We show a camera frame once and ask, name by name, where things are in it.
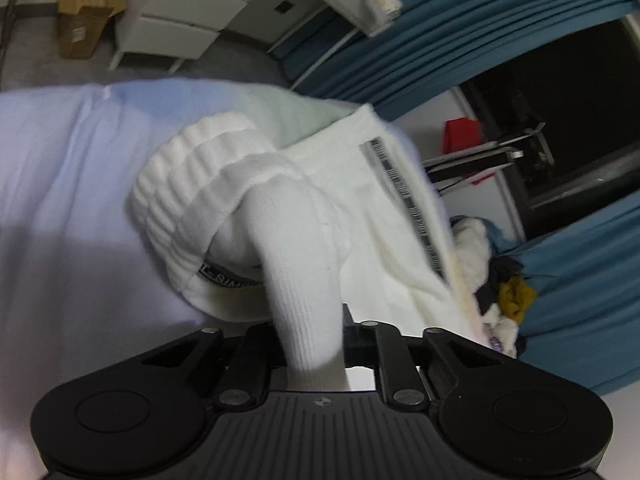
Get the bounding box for white sweatpants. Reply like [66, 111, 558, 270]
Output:
[131, 105, 484, 391]

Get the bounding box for grey white jacket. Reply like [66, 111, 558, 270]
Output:
[482, 304, 520, 359]

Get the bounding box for right blue curtain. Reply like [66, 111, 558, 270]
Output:
[479, 204, 640, 396]

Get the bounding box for blue curtain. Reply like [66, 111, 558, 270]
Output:
[479, 204, 640, 396]
[272, 0, 639, 120]

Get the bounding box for mustard yellow garment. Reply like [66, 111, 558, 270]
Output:
[498, 276, 537, 324]

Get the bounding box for pastel tie-dye duvet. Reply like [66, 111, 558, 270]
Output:
[1, 78, 352, 479]

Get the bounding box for black garment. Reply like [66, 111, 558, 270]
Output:
[475, 256, 524, 315]

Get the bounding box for white bedding bundle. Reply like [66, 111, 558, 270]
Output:
[452, 218, 491, 292]

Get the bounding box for folded drying rack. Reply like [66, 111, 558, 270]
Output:
[423, 122, 554, 196]

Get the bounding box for red cloth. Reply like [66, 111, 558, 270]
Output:
[442, 117, 485, 154]

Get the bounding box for dark window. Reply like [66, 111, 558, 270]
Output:
[460, 20, 639, 240]

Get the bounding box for left blue curtain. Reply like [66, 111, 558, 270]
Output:
[272, 0, 639, 120]

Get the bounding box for white dressing table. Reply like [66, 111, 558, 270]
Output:
[110, 0, 393, 70]

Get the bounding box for cardboard box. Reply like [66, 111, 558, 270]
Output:
[58, 0, 128, 58]

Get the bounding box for tissue box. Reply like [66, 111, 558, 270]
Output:
[364, 0, 402, 26]

